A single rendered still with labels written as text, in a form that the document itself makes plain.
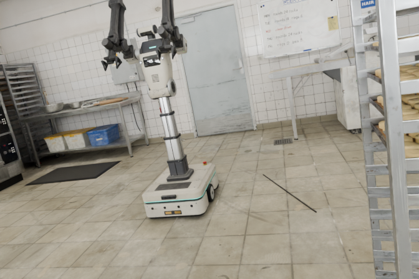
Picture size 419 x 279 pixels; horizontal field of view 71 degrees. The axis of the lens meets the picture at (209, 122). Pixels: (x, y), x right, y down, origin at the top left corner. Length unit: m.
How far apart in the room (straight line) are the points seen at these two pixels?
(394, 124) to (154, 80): 2.00
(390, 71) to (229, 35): 4.28
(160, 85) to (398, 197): 1.99
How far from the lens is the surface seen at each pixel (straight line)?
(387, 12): 0.74
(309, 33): 4.85
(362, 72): 1.19
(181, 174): 2.64
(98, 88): 5.79
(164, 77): 2.46
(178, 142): 2.57
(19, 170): 5.36
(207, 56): 4.98
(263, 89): 4.86
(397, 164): 0.79
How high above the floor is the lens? 1.18
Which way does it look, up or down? 11 degrees down
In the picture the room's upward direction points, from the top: 11 degrees counter-clockwise
